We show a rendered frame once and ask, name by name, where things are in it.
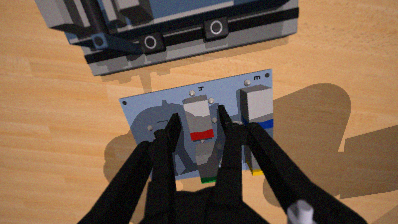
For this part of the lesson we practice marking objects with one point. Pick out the grey metal blank with yellow end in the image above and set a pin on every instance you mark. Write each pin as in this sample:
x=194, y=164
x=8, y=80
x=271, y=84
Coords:
x=252, y=163

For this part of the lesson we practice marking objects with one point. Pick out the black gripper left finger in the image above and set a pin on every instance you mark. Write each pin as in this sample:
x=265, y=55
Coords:
x=118, y=202

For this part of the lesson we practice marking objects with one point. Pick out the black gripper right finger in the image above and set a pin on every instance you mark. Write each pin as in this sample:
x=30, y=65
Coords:
x=302, y=201

